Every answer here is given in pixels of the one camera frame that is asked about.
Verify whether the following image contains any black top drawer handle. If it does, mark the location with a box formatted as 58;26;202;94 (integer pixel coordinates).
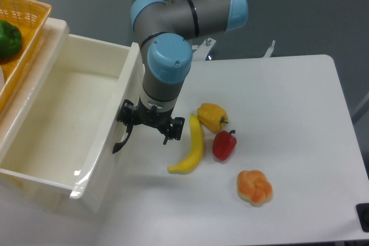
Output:
112;125;133;154

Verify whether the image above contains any red bell pepper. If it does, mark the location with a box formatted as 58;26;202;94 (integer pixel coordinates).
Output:
212;130;237;161

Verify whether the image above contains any white drawer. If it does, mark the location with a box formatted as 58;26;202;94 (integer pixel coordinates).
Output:
15;35;143;212

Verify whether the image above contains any yellow bell pepper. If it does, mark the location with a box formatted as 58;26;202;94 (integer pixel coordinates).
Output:
197;103;228;133

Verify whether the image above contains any green bell pepper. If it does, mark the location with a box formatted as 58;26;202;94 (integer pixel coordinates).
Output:
0;20;22;58

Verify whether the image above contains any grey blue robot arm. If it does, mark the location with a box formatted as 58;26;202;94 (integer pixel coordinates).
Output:
116;0;248;140

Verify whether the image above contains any yellow woven basket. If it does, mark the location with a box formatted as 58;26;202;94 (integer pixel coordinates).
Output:
1;0;52;111

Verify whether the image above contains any white metal base frame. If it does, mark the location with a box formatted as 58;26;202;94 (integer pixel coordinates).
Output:
192;37;276;62

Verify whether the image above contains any orange knotted bread roll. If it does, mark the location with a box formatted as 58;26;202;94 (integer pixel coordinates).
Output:
236;170;273;206

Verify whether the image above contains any yellow banana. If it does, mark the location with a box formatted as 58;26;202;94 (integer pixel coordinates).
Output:
167;113;204;174

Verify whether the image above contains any white drawer cabinet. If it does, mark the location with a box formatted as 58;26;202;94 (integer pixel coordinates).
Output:
1;18;69;211

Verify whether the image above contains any black device at table edge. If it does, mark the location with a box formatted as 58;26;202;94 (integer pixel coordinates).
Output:
356;203;369;233

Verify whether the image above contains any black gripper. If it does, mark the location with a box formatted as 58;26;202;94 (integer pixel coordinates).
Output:
116;99;185;145

